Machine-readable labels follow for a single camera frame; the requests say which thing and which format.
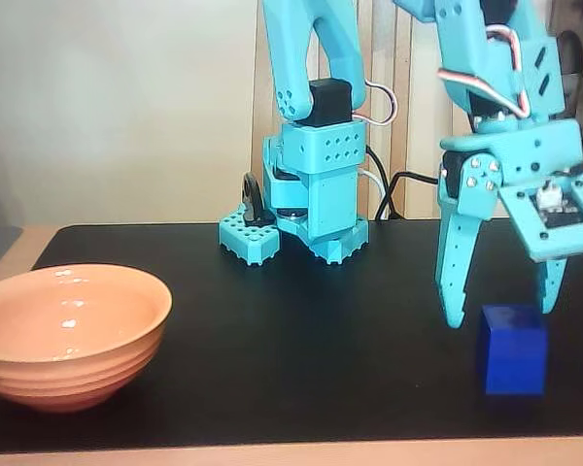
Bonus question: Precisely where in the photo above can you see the orange ribbed bowl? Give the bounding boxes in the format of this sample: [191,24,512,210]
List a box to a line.
[0,263,174,414]

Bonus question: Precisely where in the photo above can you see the blue cube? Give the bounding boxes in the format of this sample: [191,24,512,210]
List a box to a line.
[475,304,550,397]

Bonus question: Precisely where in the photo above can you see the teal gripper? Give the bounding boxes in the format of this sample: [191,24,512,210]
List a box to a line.
[434,117,583,329]

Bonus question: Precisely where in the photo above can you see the white red servo wire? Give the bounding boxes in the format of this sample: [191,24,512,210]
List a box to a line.
[436,26,531,118]
[354,80,400,127]

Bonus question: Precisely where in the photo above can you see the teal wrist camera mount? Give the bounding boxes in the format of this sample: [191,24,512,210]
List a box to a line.
[497,170,583,264]

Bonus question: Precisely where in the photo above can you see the black camera cable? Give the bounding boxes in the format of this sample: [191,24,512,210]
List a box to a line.
[376,170,442,220]

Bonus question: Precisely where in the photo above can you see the black table mat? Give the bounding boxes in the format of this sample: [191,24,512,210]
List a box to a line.
[0,216,583,457]

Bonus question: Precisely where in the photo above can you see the teal perforated robot base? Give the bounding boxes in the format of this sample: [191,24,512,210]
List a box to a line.
[217,206,370,266]

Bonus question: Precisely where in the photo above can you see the black round clamp knob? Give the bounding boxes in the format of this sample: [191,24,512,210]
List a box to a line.
[241,172,267,228]

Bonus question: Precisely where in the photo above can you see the black power cable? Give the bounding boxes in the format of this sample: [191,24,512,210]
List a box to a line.
[365,144,395,220]

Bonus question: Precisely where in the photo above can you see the white usb cable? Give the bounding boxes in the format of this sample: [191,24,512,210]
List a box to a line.
[358,168,389,219]

